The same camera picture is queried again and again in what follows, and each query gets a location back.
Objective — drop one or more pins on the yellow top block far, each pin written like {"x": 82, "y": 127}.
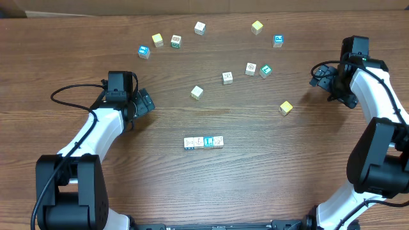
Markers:
{"x": 256, "y": 27}

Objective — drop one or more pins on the plain wood block S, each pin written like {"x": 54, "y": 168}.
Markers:
{"x": 197, "y": 92}

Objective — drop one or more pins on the wood block green J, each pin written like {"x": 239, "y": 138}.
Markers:
{"x": 200, "y": 28}

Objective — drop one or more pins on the red U block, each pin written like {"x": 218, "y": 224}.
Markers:
{"x": 188, "y": 143}

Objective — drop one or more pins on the brown engraved wood block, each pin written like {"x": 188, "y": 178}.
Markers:
{"x": 218, "y": 142}

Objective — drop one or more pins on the yellow top block near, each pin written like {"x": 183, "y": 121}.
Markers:
{"x": 285, "y": 108}

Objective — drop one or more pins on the yellow top block left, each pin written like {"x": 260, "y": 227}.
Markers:
{"x": 158, "y": 40}

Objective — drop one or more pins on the blue T block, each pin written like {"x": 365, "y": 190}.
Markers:
{"x": 199, "y": 142}

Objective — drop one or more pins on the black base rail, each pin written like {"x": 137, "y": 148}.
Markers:
{"x": 220, "y": 226}

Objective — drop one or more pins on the green 7 block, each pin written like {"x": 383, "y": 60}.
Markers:
{"x": 265, "y": 71}

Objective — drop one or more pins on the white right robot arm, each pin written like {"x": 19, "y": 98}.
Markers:
{"x": 377, "y": 168}

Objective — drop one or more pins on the wood block red side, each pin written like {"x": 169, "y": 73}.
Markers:
{"x": 250, "y": 69}

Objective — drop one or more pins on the yellow block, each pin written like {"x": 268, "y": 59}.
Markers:
{"x": 256, "y": 27}
{"x": 158, "y": 40}
{"x": 285, "y": 108}

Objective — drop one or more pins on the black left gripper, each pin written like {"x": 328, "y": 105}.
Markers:
{"x": 142, "y": 101}

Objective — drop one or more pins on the blue top block left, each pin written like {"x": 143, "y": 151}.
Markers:
{"x": 144, "y": 52}

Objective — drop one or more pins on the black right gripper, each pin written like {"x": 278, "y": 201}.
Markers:
{"x": 349, "y": 98}

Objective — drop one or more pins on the blue L block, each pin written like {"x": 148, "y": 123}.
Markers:
{"x": 208, "y": 142}

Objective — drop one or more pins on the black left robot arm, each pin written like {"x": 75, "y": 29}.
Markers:
{"x": 70, "y": 185}

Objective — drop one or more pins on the green B block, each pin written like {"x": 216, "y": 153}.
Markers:
{"x": 176, "y": 41}

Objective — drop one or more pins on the blue P block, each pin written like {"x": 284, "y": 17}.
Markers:
{"x": 278, "y": 41}

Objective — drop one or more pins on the plain wood block R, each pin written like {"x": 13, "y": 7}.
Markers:
{"x": 227, "y": 78}

